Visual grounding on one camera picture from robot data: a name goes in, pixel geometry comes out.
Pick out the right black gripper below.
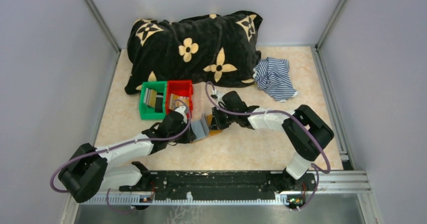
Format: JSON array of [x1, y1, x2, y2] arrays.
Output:
[[208, 104, 238, 131]]

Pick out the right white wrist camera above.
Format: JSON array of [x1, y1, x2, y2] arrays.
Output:
[[210, 91, 224, 105]]

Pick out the aluminium front rail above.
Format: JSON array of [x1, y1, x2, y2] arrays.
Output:
[[78, 171, 371, 207]]

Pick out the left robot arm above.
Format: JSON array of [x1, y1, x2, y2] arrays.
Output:
[[55, 111, 196, 203]]

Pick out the green plastic bin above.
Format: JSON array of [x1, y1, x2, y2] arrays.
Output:
[[139, 81, 167, 120]]

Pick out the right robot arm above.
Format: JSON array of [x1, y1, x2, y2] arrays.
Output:
[[207, 90, 334, 190]]

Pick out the black floral blanket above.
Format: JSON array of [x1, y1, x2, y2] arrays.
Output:
[[124, 11, 263, 95]]

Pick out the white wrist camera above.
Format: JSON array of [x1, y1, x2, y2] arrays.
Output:
[[174, 105, 188, 121], [210, 91, 224, 105]]

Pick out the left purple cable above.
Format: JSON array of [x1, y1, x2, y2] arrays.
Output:
[[49, 99, 192, 214]]

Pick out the cards in red bin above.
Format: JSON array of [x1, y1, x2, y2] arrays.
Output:
[[168, 94, 182, 110]]

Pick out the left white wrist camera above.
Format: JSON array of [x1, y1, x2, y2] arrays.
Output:
[[174, 105, 188, 121]]

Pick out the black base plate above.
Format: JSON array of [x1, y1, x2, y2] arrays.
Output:
[[119, 171, 316, 201]]

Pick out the cards in green bin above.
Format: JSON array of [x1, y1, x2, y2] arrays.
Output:
[[143, 89, 164, 113]]

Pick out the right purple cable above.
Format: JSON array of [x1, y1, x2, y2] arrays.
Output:
[[204, 81, 331, 212]]

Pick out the red plastic bin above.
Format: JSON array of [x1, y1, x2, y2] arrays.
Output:
[[165, 80, 193, 114]]

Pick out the blue striped cloth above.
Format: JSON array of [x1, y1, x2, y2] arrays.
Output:
[[253, 57, 299, 102]]

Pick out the purple cable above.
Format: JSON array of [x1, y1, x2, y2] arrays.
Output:
[[204, 81, 331, 212], [49, 99, 192, 214]]

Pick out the yellow leather card holder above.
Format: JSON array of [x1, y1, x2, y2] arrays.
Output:
[[191, 114, 223, 143]]

